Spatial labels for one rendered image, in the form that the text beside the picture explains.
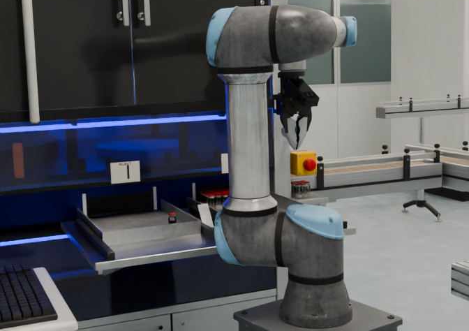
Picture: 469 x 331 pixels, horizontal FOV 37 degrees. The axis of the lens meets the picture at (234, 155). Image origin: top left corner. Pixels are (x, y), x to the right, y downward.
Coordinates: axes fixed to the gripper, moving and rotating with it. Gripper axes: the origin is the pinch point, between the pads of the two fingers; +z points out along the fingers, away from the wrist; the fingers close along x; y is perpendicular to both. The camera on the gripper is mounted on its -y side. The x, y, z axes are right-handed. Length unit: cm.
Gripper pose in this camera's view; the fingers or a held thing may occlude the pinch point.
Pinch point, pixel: (296, 145)
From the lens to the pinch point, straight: 193.0
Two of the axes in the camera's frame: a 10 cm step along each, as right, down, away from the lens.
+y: -3.9, -1.1, 9.1
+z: 0.3, 9.9, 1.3
